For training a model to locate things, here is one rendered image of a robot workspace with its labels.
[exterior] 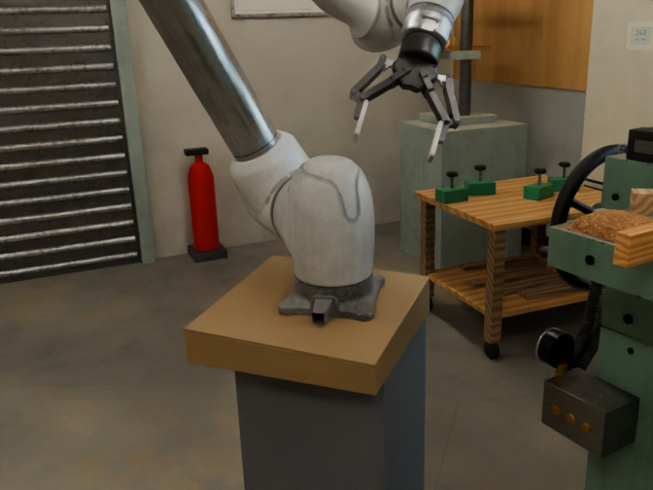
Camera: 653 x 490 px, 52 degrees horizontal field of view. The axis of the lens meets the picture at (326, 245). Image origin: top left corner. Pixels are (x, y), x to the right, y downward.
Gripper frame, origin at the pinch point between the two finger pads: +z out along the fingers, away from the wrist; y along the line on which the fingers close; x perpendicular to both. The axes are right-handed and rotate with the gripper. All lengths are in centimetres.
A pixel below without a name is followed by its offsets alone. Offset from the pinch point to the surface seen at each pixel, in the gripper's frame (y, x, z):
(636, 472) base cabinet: 51, 2, 42
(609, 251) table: 30.2, -25.2, 18.2
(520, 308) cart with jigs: 64, 132, -12
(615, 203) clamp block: 38.3, -3.7, 1.3
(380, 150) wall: 0, 270, -119
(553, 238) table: 25.0, -17.8, 15.8
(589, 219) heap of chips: 28.0, -21.8, 13.2
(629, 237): 28.1, -35.4, 19.8
